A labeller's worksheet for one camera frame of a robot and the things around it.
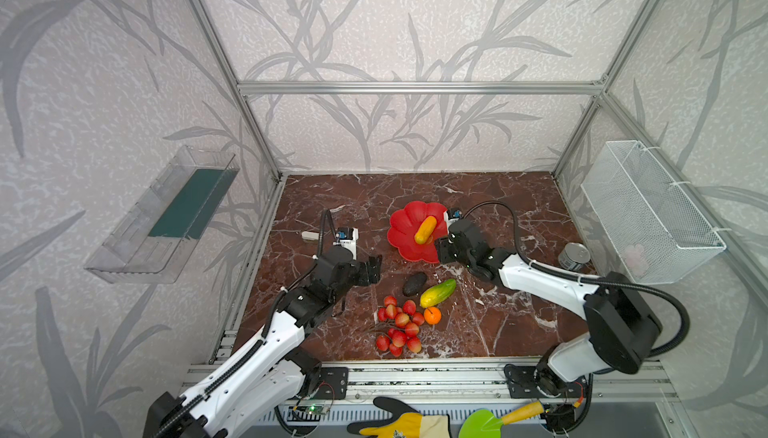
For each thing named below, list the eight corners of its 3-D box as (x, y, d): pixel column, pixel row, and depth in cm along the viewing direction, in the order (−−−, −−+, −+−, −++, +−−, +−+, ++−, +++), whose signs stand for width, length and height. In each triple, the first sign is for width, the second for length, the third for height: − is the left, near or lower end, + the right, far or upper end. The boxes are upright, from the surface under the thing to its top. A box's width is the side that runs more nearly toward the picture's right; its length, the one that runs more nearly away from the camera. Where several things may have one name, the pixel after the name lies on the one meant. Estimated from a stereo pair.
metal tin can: (561, 272, 96) (570, 263, 91) (554, 252, 100) (561, 242, 96) (585, 272, 96) (594, 263, 91) (576, 252, 100) (585, 242, 96)
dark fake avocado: (401, 292, 91) (401, 286, 88) (418, 275, 95) (419, 268, 92) (410, 301, 89) (410, 295, 86) (427, 283, 93) (428, 277, 90)
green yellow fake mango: (424, 312, 87) (425, 306, 84) (417, 300, 90) (417, 294, 86) (457, 292, 91) (459, 286, 88) (450, 281, 93) (452, 275, 90)
